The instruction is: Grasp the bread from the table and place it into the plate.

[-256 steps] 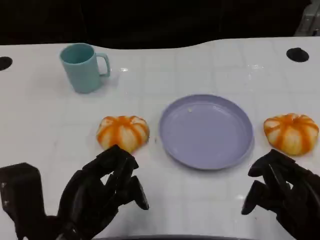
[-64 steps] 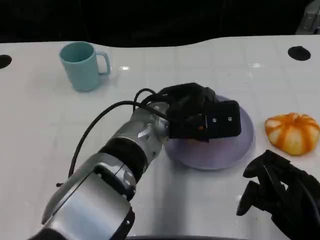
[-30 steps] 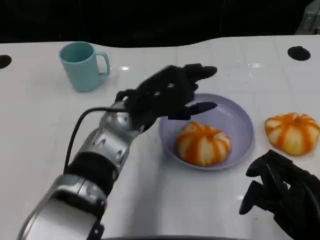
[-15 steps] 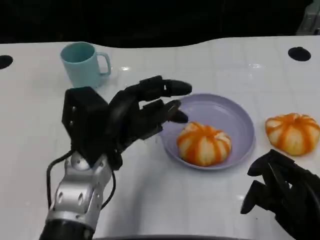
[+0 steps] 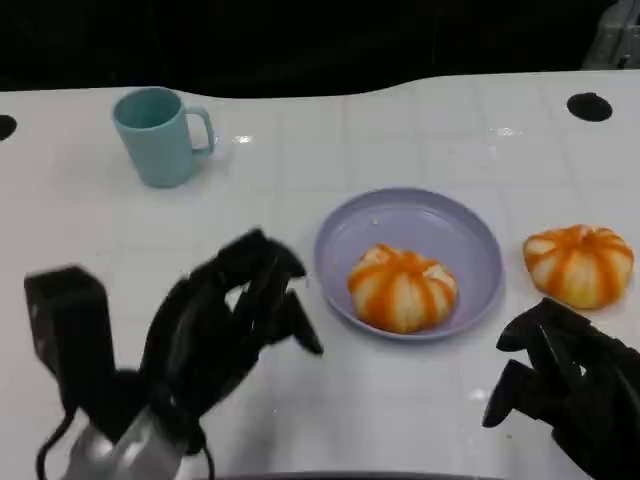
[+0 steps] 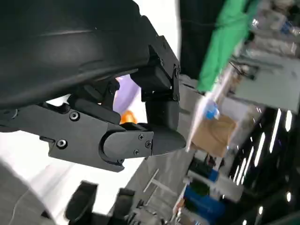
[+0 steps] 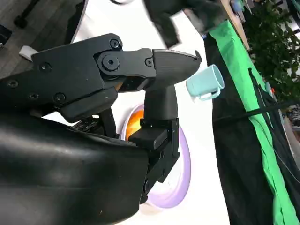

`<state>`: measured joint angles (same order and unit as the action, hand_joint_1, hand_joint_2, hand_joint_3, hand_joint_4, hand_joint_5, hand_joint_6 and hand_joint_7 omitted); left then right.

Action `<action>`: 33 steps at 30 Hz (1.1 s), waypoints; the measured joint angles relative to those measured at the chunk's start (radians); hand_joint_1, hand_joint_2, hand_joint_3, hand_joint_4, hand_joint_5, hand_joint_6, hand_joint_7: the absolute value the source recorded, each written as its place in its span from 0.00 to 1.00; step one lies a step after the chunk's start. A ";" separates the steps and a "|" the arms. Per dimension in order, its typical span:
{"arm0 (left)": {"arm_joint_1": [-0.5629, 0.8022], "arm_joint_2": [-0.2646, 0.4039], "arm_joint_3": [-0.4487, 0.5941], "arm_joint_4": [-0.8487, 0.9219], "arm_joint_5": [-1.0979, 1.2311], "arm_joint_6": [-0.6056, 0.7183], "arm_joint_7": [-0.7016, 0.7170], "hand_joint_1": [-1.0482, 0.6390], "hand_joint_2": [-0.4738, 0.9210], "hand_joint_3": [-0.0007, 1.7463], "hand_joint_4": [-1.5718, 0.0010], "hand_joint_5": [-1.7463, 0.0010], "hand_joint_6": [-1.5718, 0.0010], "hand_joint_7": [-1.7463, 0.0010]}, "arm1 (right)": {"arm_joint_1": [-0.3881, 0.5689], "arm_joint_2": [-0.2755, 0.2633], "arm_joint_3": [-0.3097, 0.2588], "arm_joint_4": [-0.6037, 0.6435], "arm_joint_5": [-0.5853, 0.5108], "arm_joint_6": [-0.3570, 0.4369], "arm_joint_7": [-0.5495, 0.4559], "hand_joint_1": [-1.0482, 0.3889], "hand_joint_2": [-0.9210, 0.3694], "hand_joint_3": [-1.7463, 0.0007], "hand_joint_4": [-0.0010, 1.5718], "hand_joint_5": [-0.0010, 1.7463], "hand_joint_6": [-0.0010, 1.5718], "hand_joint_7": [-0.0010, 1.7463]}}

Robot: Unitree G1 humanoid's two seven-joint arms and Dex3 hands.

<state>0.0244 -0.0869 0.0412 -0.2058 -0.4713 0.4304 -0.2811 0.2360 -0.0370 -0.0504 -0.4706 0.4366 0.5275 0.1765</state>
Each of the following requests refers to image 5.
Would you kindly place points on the dark robot torso edge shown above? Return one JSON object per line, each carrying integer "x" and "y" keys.
{"x": 325, "y": 476}

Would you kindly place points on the orange white toy bread roll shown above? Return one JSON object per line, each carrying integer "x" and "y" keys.
{"x": 402, "y": 292}
{"x": 580, "y": 267}

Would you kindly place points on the lilac plate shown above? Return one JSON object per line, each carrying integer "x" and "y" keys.
{"x": 425, "y": 220}

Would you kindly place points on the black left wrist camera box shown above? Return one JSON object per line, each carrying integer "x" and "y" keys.
{"x": 70, "y": 330}

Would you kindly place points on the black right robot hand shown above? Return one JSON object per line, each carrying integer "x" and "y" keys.
{"x": 595, "y": 390}

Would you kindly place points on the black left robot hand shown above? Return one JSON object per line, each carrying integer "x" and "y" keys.
{"x": 200, "y": 340}

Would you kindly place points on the pale green mug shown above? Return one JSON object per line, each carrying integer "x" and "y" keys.
{"x": 157, "y": 150}

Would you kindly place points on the grey background machine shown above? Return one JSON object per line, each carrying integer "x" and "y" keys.
{"x": 617, "y": 40}

